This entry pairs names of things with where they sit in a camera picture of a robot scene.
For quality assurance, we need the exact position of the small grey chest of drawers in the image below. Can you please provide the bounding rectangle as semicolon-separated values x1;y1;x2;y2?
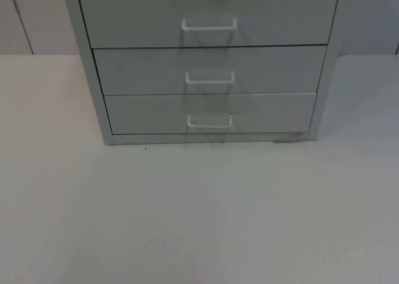
61;0;343;146

